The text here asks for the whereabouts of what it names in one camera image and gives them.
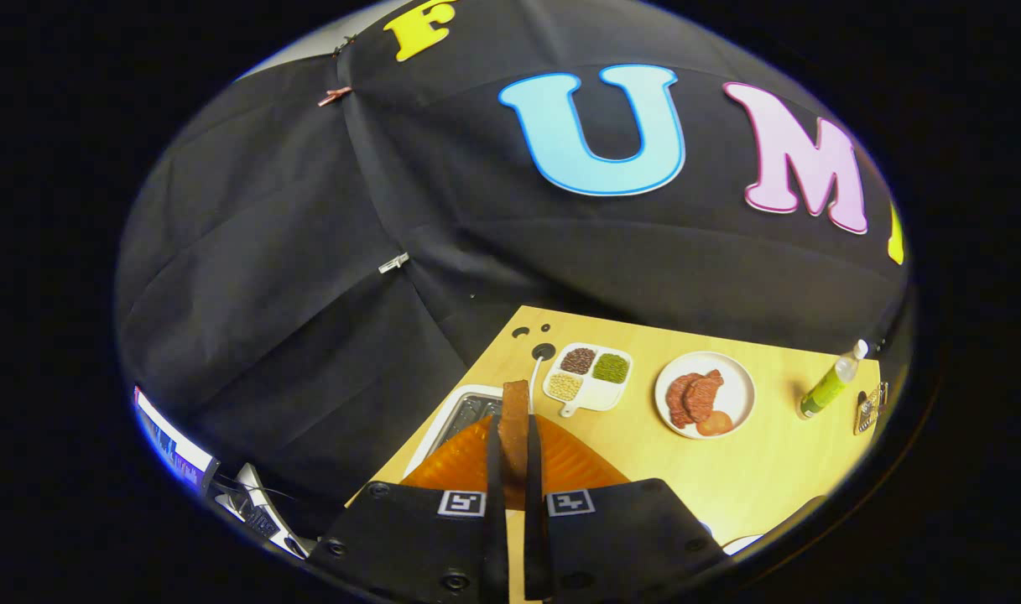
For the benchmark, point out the brown bread slice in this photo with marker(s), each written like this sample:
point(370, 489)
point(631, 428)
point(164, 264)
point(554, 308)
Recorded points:
point(514, 436)

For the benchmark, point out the green label plastic bottle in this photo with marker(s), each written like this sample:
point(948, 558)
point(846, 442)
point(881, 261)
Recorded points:
point(825, 390)

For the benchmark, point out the silver clip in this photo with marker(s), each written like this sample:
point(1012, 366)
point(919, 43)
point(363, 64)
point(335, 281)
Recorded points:
point(393, 263)

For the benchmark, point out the white round plate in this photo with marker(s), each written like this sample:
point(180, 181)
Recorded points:
point(737, 386)

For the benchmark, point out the white toaster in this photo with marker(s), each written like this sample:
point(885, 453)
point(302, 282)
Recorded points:
point(455, 415)

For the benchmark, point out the copper clip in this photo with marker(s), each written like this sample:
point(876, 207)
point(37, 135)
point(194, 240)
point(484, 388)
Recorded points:
point(334, 96)

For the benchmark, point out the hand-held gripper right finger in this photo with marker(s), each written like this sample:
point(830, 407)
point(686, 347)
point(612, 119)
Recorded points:
point(533, 503)

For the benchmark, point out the white sectioned dish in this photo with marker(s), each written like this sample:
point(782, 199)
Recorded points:
point(590, 398)

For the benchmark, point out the computer monitor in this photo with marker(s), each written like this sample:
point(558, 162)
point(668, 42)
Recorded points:
point(174, 445)

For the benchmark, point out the blue round plate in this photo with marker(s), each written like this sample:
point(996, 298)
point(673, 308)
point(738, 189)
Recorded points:
point(743, 545)

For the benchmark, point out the white metal frame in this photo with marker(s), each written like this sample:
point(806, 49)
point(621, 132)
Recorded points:
point(263, 512)

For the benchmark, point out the round orange food piece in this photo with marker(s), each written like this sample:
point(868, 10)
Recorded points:
point(716, 424)

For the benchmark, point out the dark red meat slice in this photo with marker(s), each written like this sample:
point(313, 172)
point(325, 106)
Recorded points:
point(678, 403)
point(705, 394)

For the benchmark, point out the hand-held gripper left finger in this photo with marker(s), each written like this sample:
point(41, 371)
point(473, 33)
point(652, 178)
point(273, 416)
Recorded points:
point(495, 478)

